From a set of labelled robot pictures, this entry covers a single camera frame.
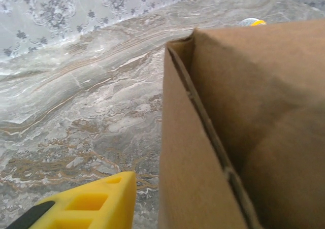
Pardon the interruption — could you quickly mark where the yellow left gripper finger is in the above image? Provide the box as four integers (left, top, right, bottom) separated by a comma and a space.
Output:
5, 171, 137, 229

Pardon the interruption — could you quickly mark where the brown cardboard paper box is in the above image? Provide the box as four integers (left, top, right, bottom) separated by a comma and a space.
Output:
157, 18, 325, 229

